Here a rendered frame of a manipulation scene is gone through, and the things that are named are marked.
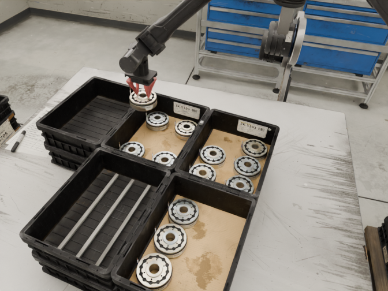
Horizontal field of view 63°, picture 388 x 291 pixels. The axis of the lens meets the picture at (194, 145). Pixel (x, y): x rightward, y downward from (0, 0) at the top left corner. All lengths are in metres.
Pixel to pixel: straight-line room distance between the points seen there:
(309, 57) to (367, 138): 0.87
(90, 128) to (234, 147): 0.63
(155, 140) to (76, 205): 0.42
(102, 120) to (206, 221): 0.69
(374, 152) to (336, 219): 1.62
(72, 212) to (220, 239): 0.51
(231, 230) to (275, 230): 0.24
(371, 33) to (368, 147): 0.94
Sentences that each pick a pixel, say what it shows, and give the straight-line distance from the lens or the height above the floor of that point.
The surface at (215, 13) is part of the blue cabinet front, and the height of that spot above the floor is 0.68.
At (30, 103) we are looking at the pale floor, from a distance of 3.23.
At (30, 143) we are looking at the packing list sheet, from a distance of 1.66.
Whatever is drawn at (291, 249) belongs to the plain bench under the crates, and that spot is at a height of 0.70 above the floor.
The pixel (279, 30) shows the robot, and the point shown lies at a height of 1.19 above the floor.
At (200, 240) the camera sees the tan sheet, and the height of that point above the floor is 0.83.
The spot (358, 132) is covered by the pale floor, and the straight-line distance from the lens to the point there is 3.09.
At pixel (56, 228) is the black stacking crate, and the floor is 0.83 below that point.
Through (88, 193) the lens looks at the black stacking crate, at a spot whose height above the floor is 0.83.
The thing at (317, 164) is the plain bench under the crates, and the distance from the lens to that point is 1.57.
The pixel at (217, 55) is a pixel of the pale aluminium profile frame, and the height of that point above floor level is 0.30.
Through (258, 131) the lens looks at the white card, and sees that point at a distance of 1.35.
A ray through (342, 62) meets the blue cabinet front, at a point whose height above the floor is 0.41.
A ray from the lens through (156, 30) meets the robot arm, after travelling 1.03.
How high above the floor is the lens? 1.74
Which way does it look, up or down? 44 degrees down
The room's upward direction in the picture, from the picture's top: 3 degrees clockwise
